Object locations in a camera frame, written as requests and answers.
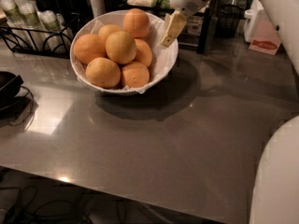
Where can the paper cup stack left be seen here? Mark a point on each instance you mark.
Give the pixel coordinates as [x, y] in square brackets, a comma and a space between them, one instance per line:
[15, 21]

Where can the orange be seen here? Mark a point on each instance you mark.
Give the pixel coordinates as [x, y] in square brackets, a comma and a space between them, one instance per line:
[103, 73]
[89, 47]
[135, 75]
[136, 22]
[106, 30]
[143, 52]
[121, 47]

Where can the black wire cup rack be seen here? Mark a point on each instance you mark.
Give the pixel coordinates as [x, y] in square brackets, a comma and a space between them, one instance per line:
[12, 43]

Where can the black wire basket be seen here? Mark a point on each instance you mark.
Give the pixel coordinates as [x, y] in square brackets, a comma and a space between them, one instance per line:
[228, 20]

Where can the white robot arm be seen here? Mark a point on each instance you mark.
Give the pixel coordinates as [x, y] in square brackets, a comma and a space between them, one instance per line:
[275, 198]

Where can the paper cup stack right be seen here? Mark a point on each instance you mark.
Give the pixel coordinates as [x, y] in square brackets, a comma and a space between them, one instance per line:
[51, 22]

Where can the white paper bowl liner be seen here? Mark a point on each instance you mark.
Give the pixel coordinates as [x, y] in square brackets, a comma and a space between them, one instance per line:
[162, 59]

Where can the black condiment shelf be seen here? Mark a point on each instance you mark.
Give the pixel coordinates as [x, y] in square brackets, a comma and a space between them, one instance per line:
[196, 34]

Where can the white cylinder dispenser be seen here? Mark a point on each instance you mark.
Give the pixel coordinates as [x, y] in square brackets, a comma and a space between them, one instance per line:
[96, 0]

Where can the white bowl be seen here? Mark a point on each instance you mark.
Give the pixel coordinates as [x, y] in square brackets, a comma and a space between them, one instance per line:
[166, 59]

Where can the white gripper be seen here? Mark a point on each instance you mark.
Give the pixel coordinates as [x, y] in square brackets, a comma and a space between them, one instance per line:
[178, 18]

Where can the paper cup stack middle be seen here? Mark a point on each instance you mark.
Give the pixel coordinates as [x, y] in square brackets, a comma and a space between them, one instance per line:
[32, 22]

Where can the black tray with wire stand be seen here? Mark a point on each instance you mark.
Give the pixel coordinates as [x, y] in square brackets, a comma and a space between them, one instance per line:
[16, 100]

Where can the paper cup stack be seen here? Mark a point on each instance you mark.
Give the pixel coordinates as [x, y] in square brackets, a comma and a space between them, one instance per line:
[51, 22]
[15, 21]
[32, 22]

